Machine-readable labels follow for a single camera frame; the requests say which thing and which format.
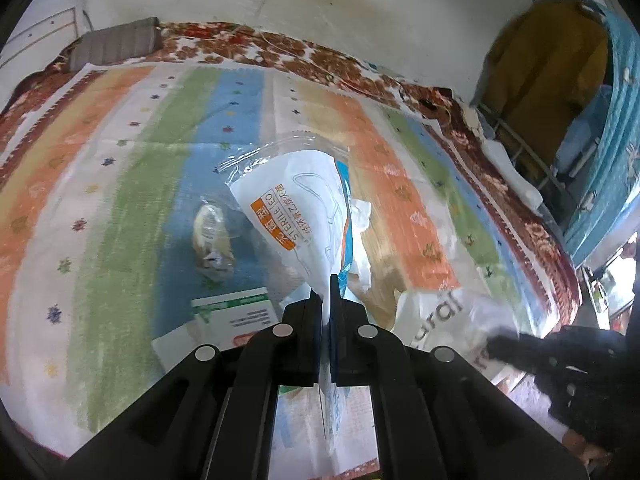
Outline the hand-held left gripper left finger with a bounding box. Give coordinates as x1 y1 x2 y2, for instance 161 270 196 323
60 287 323 480

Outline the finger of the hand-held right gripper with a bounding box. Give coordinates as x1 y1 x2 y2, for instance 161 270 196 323
487 332 551 376

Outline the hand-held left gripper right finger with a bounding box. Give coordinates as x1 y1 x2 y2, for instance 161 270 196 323
330 275 591 480

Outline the white lettered plastic bag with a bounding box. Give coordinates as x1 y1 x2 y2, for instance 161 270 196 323
392 285 521 376

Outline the white sterile packaging bag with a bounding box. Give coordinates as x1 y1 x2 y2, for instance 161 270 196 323
217 131 356 461

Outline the person's right hand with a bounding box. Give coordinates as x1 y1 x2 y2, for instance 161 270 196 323
562 430 615 477

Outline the green and white medicine box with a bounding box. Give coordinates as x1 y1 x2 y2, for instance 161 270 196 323
151 287 281 376

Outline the crumpled yellowish food wrapper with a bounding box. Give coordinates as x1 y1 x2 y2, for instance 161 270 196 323
192 200 237 281

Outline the white rolled cloth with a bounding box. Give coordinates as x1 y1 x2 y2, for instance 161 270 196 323
482 139 545 212

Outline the metal rack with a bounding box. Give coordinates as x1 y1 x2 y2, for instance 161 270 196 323
477 102 601 196

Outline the colourful striped rug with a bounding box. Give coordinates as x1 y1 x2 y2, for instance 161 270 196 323
0 62 551 478

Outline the teal printed curtain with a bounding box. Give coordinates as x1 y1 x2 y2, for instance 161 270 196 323
562 5 640 266

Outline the yellow hanging cloth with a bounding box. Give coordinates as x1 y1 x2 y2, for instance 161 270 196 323
482 2 611 171

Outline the white cabinet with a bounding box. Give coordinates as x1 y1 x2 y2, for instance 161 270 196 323
0 2 88 106

